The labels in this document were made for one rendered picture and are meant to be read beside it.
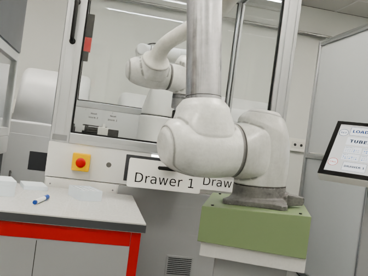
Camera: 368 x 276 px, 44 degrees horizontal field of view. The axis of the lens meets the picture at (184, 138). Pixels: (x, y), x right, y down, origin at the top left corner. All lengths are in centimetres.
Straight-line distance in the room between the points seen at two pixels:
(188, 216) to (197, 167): 85
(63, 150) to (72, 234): 63
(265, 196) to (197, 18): 53
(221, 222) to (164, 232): 81
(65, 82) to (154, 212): 66
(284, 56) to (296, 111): 357
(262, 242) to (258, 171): 19
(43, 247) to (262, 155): 68
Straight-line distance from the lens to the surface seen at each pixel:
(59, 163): 197
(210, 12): 130
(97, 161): 197
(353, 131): 211
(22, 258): 144
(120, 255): 143
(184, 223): 204
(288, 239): 125
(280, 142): 131
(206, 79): 125
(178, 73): 173
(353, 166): 197
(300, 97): 573
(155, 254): 205
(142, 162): 177
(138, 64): 168
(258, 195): 130
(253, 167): 127
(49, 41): 529
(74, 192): 173
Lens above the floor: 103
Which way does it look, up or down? level
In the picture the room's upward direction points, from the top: 8 degrees clockwise
